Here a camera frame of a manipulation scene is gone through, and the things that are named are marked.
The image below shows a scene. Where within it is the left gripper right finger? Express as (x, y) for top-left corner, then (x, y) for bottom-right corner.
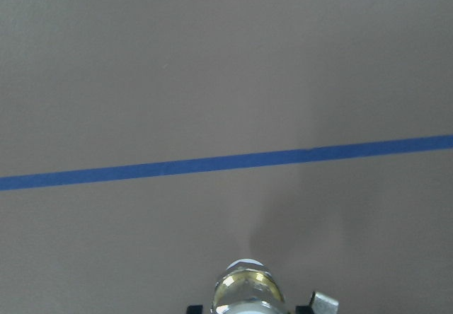
(295, 305), (312, 314)

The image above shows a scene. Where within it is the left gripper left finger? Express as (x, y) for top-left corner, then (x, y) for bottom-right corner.
(187, 305), (203, 314)

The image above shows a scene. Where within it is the white brass PPR pipe fitting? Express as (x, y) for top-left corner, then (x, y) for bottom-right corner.
(210, 258), (288, 314)

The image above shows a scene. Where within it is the brown paper table cover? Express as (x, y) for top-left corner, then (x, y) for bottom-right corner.
(1, 0), (452, 313)

